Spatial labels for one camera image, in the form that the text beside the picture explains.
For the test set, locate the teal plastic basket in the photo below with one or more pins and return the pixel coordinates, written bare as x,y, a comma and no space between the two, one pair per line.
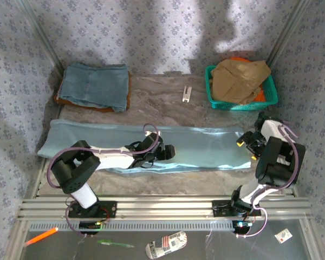
233,106

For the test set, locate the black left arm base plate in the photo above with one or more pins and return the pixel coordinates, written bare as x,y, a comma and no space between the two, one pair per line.
111,210

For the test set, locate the aluminium mounting rail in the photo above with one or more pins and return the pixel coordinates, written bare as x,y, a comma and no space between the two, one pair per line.
165,210

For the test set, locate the small white card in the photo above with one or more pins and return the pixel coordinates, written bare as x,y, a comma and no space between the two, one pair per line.
283,235

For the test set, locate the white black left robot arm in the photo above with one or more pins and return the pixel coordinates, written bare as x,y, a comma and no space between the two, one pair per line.
111,157

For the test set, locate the green pen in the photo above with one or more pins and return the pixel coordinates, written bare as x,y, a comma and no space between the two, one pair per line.
111,243

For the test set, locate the crumpled tan trousers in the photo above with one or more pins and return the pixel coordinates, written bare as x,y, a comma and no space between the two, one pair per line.
238,78

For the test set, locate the light blue trousers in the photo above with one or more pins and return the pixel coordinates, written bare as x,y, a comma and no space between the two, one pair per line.
200,146

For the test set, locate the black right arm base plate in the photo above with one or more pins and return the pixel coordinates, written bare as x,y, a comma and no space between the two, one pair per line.
219,208

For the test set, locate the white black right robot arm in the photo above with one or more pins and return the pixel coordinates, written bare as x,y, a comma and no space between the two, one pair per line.
281,162

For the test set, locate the black control board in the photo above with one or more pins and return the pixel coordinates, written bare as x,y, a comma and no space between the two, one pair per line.
242,224
90,225

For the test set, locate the aluminium side rail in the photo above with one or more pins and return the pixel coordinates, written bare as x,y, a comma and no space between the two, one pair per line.
16,238
312,238

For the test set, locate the small white plastic bracket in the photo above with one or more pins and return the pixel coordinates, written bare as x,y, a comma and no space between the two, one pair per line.
187,94

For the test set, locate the folded blue denim trousers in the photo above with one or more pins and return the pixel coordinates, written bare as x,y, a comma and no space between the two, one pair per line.
94,84

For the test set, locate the orange marker pen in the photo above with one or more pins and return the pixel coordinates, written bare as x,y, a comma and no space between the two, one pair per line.
43,235

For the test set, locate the aluminium frame post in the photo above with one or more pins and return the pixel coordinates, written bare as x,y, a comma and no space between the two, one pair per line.
41,35
286,32

